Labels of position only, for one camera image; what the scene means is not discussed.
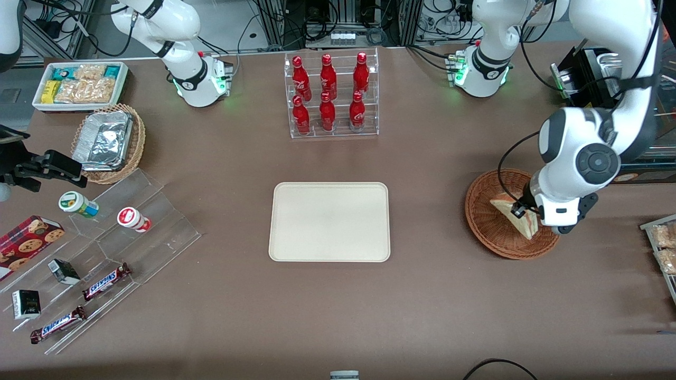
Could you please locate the red lidded cup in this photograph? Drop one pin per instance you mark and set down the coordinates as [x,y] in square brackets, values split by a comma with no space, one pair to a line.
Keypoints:
[132,218]

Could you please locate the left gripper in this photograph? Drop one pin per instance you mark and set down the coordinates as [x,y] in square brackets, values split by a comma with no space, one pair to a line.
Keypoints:
[526,202]

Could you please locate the yellow snack packet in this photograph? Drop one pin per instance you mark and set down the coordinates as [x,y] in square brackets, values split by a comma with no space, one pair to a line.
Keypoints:
[50,92]

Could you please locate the brown chocolate bar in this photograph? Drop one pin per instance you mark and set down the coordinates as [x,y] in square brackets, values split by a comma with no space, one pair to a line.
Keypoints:
[105,281]
[57,325]

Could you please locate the red cola bottle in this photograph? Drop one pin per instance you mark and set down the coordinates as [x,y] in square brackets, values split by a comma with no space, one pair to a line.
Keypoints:
[357,115]
[328,78]
[300,79]
[327,116]
[361,76]
[300,119]

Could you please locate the light wicker basket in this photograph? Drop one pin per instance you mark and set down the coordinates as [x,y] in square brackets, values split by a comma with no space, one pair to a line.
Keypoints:
[138,142]

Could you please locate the small grey device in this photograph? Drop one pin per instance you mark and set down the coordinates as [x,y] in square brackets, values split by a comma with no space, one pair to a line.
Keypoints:
[344,375]

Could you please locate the aluminium foil container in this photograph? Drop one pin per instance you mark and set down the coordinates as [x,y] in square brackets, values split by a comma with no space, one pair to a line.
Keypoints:
[103,140]

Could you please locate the teal snack packet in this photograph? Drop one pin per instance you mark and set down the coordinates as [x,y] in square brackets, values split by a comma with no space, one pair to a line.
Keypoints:
[62,72]
[113,72]

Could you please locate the small clear cracker bag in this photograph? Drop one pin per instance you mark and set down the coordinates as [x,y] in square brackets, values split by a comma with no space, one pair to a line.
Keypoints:
[90,72]

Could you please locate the white power strip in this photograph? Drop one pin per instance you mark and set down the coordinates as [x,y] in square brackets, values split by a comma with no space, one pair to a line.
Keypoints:
[342,37]

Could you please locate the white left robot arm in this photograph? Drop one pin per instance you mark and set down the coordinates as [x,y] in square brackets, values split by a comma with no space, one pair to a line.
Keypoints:
[581,148]

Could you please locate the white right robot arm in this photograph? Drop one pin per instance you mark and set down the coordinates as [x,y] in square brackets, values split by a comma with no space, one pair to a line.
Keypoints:
[196,79]

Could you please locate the large clear cracker bag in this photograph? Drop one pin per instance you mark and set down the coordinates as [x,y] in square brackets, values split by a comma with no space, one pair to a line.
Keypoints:
[87,91]

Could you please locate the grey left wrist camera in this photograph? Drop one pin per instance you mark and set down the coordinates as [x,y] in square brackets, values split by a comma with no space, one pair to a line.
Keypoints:
[563,230]

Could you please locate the small black box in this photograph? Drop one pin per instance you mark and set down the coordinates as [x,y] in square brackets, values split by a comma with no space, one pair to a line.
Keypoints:
[26,304]
[64,271]

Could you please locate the white snack bin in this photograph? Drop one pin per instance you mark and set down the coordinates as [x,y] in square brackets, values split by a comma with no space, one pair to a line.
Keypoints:
[39,104]

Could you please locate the green lidded cup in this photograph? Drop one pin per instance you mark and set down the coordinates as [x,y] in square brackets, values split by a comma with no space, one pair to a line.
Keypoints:
[76,203]

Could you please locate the clear acrylic bottle rack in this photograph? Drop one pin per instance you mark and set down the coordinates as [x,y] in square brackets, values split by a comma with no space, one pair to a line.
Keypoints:
[369,124]

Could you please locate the clear acrylic stepped display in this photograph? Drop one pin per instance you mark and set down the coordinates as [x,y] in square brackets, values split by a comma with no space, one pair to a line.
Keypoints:
[158,227]

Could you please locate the red cookie box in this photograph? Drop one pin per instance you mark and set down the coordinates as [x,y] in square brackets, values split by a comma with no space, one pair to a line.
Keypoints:
[26,243]

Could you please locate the metal snack tray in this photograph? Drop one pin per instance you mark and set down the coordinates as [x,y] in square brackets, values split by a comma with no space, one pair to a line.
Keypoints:
[647,227]

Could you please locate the triangular sandwich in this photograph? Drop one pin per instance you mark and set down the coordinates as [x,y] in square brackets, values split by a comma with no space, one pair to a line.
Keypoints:
[523,224]

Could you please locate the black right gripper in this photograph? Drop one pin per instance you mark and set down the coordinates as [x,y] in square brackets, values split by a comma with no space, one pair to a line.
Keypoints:
[22,166]

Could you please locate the beige plastic tray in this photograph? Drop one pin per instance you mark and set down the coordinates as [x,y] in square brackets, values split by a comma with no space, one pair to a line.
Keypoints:
[329,221]

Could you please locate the clear snack bag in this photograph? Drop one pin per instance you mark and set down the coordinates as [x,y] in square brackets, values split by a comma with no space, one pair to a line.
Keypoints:
[668,261]
[665,236]

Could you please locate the brown wicker basket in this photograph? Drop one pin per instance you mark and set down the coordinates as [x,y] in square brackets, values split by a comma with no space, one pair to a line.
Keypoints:
[488,227]

